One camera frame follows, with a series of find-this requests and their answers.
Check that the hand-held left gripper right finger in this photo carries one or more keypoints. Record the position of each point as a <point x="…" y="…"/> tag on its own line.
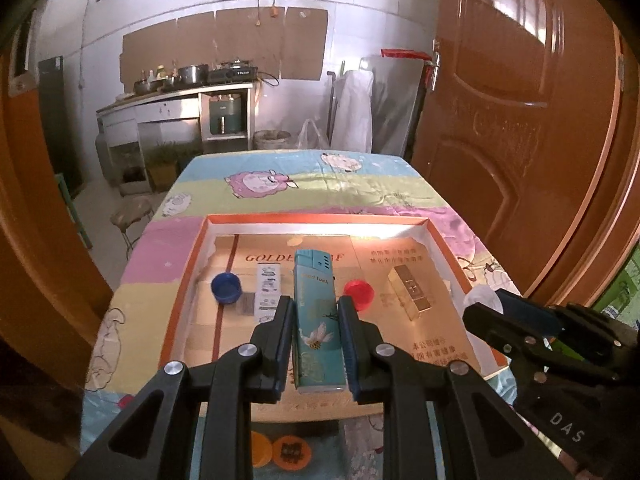
<point x="346" y="350"/>

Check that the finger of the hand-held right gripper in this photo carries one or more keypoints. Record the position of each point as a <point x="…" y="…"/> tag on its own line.
<point x="500" y="327"/>
<point x="530" y="312"/>

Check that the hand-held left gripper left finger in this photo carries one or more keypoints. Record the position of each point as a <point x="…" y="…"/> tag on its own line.
<point x="286" y="350"/>

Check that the white bottle cap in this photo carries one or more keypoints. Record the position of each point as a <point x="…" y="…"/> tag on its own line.
<point x="482" y="296"/>

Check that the teal lighter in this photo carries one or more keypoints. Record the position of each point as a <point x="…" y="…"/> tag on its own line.
<point x="317" y="320"/>

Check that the red bottle cap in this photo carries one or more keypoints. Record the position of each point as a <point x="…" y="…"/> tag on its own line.
<point x="359" y="292"/>

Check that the white printed lighter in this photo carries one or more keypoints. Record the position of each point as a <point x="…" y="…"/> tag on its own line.
<point x="267" y="290"/>

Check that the blue bottle cap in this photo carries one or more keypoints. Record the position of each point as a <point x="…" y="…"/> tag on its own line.
<point x="226" y="287"/>

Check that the gold lighter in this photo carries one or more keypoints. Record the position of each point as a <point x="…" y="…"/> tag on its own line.
<point x="412" y="292"/>

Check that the shallow cardboard box tray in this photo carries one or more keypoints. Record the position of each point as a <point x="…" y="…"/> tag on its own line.
<point x="370" y="260"/>

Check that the orange cap with black label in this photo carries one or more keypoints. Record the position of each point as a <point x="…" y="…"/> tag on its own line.
<point x="291" y="452"/>

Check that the plain orange bottle cap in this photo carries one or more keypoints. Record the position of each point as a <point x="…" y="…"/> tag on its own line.
<point x="260" y="450"/>

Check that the green patterned object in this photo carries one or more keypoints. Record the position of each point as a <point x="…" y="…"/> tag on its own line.
<point x="625" y="285"/>

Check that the printed sheep blanket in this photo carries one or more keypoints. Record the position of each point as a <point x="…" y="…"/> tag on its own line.
<point x="300" y="195"/>

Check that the round metal stool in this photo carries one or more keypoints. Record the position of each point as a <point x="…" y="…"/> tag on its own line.
<point x="131" y="212"/>

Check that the wooden planter with plants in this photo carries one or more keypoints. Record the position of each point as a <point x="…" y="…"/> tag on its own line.
<point x="170" y="170"/>

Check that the white plastic bag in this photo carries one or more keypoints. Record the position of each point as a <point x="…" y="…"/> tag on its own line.
<point x="312" y="135"/>

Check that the white wrapped panel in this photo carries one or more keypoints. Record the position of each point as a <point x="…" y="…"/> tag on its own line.
<point x="352" y="110"/>

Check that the grey air fryer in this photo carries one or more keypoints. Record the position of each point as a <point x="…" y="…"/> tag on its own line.
<point x="226" y="116"/>

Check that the plastic covered board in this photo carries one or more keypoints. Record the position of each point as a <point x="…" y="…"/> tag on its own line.
<point x="397" y="105"/>

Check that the steel kitchen counter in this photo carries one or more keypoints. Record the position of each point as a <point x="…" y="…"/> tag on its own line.
<point x="165" y="110"/>

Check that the wooden door with latch plate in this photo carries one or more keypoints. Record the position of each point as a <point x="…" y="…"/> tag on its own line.
<point x="30" y="260"/>

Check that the black gas stove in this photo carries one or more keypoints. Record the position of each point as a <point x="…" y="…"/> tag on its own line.
<point x="232" y="74"/>

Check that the red paper strip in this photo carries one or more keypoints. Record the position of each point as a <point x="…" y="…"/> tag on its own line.
<point x="405" y="53"/>

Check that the steel cooking pot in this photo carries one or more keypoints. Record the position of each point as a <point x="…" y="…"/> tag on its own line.
<point x="194" y="75"/>

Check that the dark green panel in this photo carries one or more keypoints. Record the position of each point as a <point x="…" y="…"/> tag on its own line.
<point x="60" y="120"/>

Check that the wooden door frame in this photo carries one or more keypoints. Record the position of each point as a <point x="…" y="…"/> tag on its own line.
<point x="629" y="160"/>

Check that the cardboard sheets on wall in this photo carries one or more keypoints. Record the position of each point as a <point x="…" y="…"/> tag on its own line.
<point x="225" y="45"/>

